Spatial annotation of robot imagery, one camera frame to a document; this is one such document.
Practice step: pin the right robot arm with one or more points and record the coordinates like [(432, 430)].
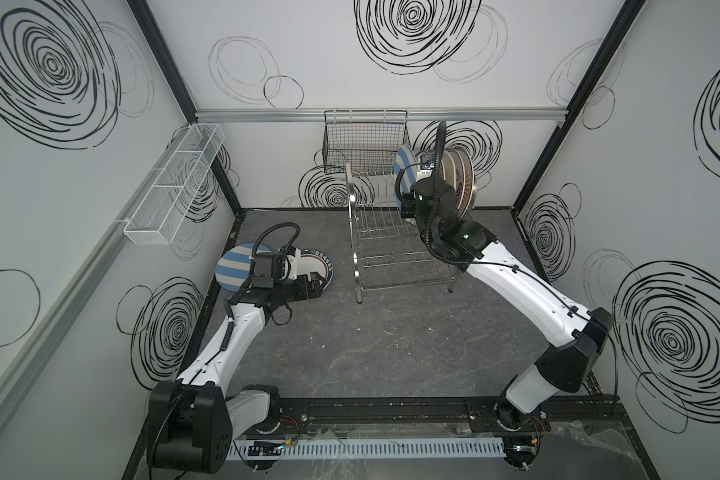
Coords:
[(576, 334)]

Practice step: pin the green rimmed white plate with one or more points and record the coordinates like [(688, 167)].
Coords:
[(313, 260)]

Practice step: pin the white slotted cable duct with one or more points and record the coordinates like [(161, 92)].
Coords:
[(382, 448)]

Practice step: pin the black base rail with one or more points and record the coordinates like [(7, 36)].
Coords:
[(481, 413)]

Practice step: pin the blue striped plate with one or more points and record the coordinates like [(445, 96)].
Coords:
[(233, 267), (405, 177)]

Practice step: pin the white plate flower outline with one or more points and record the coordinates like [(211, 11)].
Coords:
[(425, 160)]

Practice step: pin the cream floral plate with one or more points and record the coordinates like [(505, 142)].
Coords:
[(449, 171)]

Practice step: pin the stainless steel dish rack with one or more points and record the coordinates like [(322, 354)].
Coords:
[(387, 252)]

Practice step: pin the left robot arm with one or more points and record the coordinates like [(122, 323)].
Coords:
[(191, 424)]

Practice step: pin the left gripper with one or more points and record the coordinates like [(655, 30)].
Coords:
[(303, 285)]

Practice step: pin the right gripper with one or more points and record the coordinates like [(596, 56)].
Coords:
[(411, 201)]

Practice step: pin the black wire basket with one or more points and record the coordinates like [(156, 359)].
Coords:
[(366, 141)]

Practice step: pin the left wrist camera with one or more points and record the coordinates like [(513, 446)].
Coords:
[(291, 257)]

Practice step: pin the red character plate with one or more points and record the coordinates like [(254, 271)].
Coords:
[(459, 164)]

